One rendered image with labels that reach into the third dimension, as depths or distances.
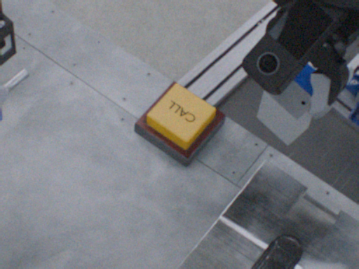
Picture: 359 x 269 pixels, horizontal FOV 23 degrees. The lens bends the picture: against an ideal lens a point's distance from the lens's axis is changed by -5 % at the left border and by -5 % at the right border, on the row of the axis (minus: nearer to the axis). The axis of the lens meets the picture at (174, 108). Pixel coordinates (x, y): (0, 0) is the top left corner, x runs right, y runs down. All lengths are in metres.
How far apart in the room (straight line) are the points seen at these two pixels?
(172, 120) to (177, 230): 0.13
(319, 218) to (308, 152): 0.81
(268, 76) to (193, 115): 0.27
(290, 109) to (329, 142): 0.89
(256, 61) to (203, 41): 1.36
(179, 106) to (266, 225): 0.21
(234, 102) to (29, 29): 0.74
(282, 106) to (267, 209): 0.11
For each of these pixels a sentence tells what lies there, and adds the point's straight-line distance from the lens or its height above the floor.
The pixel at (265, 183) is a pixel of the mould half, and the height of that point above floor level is 0.89.
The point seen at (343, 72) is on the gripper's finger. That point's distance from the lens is 0.88.
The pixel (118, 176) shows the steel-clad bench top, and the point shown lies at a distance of 1.07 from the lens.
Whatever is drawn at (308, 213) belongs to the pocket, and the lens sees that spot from 1.00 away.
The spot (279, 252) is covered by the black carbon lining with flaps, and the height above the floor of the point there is 0.89.
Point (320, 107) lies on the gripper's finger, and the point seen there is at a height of 0.98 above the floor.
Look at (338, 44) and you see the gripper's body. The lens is 0.85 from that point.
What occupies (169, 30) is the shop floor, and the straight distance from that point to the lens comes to 2.19.
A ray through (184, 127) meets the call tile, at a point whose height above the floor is 0.84.
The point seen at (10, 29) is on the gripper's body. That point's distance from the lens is 0.84.
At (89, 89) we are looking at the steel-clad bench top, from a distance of 1.13.
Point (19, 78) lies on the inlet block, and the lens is 0.98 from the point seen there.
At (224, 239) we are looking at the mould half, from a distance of 0.94.
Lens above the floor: 1.74
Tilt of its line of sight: 58 degrees down
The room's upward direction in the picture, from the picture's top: 8 degrees clockwise
